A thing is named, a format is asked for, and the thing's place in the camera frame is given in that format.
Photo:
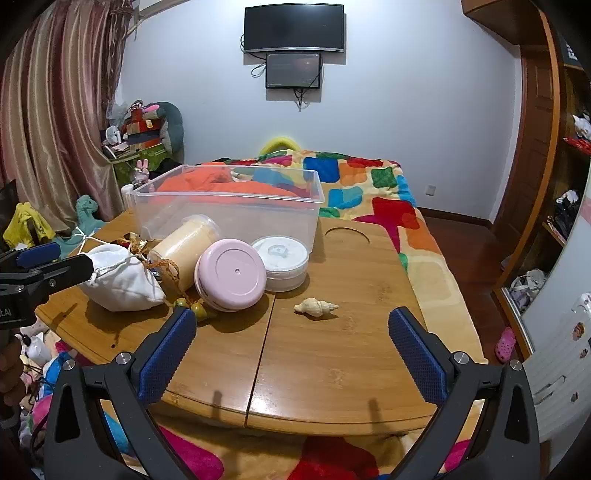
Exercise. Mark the white sandals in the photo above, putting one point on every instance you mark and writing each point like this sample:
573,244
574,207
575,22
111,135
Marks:
528,286

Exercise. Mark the small white fan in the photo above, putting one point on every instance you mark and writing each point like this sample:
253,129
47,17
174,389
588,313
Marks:
112,134

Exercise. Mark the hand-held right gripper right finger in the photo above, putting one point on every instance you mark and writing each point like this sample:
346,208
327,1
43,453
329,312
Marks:
415,360

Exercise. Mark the cream cylindrical jar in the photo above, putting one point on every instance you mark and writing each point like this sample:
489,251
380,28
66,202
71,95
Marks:
180,251

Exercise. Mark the person's left hand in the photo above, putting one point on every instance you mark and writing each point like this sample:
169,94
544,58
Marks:
9,369

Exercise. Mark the pile of plush toys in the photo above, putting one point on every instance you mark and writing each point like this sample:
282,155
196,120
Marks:
46,374

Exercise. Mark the pink bunny toy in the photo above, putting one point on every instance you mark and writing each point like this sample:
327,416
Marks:
142,171

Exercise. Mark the green dinosaur toy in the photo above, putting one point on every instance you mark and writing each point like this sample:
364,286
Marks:
87,207

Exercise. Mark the wooden desktop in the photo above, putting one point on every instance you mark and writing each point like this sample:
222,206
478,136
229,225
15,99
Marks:
332,360

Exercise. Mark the yellow cloth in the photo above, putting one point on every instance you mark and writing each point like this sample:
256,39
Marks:
25,224

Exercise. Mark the orange padded jacket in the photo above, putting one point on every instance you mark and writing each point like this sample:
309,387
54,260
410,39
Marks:
203,180

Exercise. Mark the colourful patchwork blanket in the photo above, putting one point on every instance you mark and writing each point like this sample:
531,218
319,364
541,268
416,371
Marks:
383,207

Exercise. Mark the red patchwork box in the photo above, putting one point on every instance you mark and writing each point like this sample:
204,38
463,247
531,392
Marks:
138,122

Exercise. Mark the wooden wardrobe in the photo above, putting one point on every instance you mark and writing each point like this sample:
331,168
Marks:
531,138

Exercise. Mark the pink striped curtain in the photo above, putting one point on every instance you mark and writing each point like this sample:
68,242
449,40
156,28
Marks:
55,115

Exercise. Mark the clear plastic storage box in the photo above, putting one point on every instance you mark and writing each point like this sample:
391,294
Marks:
231,219

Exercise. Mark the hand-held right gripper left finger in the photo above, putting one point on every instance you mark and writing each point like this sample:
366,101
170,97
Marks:
168,350

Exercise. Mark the black wall television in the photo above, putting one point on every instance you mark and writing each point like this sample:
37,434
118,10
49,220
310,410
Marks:
295,27

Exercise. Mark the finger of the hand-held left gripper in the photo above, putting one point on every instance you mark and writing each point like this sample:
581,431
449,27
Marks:
37,253
69,272

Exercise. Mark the cream seashell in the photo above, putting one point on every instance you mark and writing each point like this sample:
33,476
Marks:
314,308

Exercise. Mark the white round powder puff container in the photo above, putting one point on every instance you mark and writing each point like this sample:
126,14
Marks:
281,258

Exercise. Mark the white wall outlet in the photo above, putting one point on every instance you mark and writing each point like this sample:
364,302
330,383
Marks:
430,190

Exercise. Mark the small black wall monitor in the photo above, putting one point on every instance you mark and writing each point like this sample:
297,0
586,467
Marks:
293,69

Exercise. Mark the pink round case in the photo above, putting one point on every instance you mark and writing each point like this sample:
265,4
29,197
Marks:
231,274

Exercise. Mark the green patterned box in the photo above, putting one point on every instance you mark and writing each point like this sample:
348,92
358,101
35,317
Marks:
147,159

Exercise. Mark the dark cloth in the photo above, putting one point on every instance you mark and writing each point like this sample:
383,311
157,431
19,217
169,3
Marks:
168,165

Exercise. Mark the white cabinet with stickers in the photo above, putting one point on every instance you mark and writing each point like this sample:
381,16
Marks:
558,286

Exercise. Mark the dark panel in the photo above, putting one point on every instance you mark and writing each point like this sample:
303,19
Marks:
7,198

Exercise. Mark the pink clog shoe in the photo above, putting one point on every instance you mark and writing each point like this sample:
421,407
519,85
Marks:
505,344

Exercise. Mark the gold ribbon bow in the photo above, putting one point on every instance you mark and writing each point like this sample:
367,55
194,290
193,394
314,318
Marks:
138,242

